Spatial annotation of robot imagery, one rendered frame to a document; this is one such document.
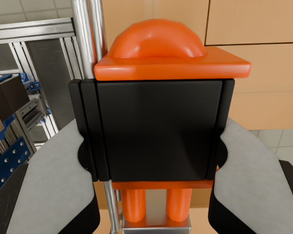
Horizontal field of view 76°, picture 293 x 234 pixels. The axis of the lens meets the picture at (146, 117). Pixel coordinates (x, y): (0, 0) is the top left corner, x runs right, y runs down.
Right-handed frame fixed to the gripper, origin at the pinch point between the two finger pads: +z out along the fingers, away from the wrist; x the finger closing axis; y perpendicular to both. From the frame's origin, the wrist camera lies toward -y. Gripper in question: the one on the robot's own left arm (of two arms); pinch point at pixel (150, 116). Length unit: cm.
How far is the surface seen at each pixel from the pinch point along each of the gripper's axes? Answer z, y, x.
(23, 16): 120, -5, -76
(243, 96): 66, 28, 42
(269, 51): 66, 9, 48
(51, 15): 120, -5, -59
